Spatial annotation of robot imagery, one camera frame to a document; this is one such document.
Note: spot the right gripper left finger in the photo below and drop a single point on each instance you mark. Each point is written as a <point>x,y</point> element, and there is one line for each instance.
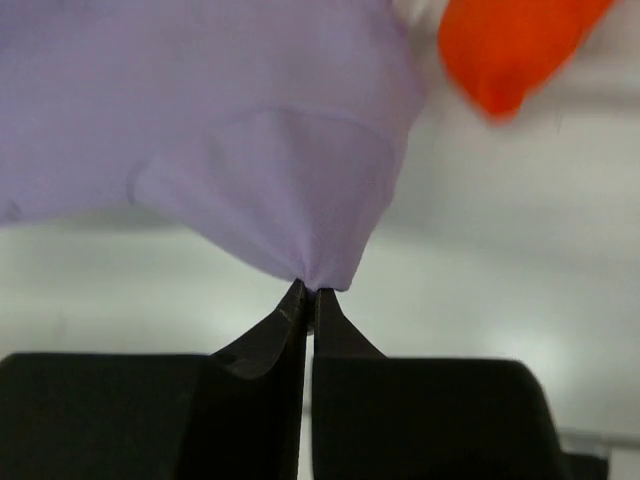
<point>234,414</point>

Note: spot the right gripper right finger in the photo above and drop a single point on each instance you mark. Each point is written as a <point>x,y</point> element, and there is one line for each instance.
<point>377,417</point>

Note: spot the orange t shirt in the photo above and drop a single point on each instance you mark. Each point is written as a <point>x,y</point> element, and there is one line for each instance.
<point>500,52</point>

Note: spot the purple t shirt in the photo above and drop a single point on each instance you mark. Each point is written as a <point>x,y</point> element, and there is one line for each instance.
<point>276,129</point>

